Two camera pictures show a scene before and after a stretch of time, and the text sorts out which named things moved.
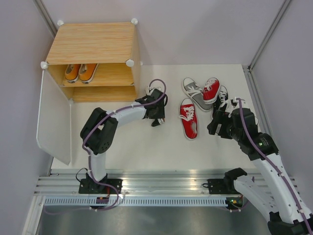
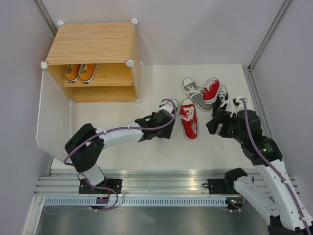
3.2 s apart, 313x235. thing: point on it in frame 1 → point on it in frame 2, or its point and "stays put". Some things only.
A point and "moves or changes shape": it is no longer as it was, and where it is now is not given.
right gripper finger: [217, 119] stays put
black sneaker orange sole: [158, 122] moves or changes shape
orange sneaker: [72, 72] stays put
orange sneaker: [87, 72] stays put
